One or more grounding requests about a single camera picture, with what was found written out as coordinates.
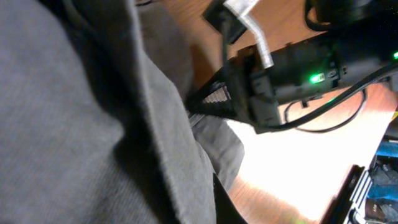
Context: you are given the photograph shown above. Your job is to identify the blue and black equipment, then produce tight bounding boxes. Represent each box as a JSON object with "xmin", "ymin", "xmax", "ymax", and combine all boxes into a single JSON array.
[{"xmin": 320, "ymin": 105, "xmax": 398, "ymax": 224}]

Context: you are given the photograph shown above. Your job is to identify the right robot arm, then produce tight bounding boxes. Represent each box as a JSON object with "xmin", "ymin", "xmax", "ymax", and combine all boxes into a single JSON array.
[{"xmin": 186, "ymin": 1, "xmax": 397, "ymax": 134}]

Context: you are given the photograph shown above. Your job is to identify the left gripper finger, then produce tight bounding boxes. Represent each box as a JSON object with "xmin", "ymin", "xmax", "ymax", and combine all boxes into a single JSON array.
[{"xmin": 213, "ymin": 174, "xmax": 248, "ymax": 224}]

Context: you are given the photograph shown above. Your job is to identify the grey shorts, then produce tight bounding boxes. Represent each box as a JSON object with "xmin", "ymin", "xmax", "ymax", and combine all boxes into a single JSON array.
[{"xmin": 1, "ymin": 1, "xmax": 244, "ymax": 223}]

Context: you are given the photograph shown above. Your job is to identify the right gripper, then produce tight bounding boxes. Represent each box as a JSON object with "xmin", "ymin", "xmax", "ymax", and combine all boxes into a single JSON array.
[{"xmin": 185, "ymin": 39, "xmax": 346, "ymax": 133}]

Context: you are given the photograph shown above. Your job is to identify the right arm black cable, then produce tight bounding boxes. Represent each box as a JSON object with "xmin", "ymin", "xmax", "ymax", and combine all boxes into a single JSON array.
[{"xmin": 221, "ymin": 24, "xmax": 398, "ymax": 134}]

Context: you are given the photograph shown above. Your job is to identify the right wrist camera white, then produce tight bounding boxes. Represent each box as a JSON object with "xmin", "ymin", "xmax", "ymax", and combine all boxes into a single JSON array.
[{"xmin": 202, "ymin": 0, "xmax": 275, "ymax": 70}]

